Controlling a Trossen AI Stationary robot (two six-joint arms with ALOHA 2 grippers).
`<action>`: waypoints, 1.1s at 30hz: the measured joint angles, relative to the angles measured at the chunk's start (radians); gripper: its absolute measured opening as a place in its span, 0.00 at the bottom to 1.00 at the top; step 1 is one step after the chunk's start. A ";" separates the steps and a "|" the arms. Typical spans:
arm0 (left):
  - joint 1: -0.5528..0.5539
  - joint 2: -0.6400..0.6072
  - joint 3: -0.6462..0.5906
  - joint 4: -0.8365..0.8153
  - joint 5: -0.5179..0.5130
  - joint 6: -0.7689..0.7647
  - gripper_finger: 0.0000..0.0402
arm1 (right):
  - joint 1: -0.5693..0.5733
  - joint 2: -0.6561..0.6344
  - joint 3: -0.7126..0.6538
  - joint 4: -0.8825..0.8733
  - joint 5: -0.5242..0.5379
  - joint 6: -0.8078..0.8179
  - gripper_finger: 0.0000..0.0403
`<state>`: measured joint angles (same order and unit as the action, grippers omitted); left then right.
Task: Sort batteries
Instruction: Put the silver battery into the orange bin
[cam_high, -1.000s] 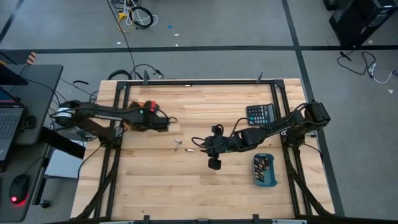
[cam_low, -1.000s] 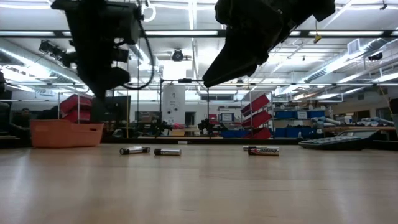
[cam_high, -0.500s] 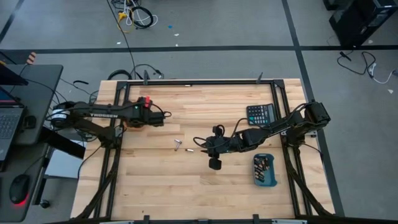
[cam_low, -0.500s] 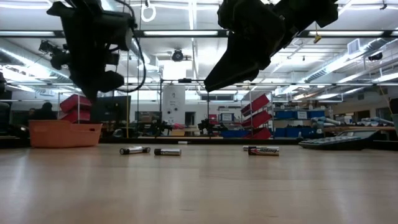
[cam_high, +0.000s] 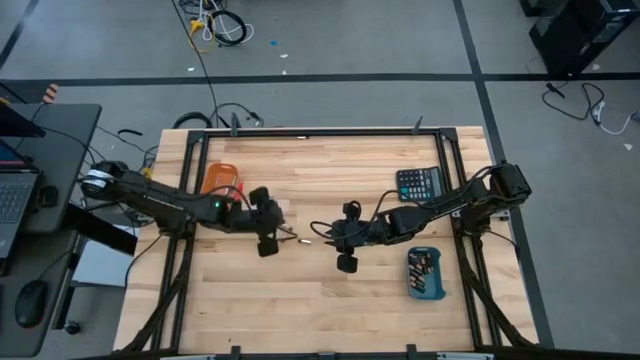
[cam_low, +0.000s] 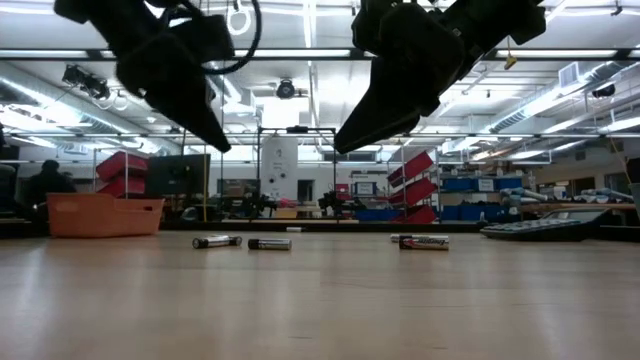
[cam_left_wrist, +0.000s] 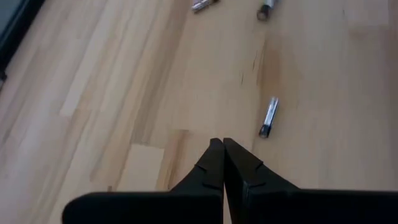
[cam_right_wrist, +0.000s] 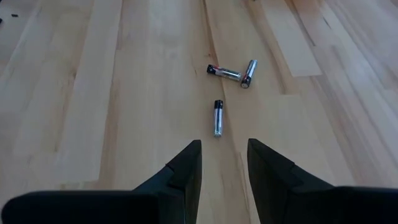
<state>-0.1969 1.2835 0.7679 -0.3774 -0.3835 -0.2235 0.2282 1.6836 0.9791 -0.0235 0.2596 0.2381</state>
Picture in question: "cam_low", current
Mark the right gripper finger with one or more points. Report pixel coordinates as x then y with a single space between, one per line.
415 60

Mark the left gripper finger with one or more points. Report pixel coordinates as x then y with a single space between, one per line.
165 75

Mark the orange plastic bin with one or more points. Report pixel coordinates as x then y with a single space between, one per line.
100 217

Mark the silver black AAA battery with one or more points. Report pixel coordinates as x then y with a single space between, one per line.
217 242
270 244
294 229

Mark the black background robot arm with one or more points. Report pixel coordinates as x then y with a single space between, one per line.
340 202
250 205

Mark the white ceiling vent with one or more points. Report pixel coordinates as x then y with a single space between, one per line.
569 75

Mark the black background monitor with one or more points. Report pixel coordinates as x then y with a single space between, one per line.
177 175

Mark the red storage bin stack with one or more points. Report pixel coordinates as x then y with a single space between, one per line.
122 172

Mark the yellow vertical pole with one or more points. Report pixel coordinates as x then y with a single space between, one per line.
205 190

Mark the red tilted bin rack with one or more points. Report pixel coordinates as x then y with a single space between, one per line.
412 190

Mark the blue storage bins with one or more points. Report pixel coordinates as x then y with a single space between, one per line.
475 185

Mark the white cylindrical tank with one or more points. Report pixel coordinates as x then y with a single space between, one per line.
279 167

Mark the person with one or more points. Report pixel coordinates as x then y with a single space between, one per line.
47 187

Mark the silver black AA battery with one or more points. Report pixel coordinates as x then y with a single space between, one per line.
424 242
394 238

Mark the black desk calculator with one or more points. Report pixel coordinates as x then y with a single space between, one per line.
540 227

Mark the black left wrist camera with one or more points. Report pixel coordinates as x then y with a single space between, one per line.
205 37

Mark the black ceiling camera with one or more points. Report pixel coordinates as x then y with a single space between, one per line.
285 89

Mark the black metal rack frame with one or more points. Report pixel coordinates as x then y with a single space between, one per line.
296 130

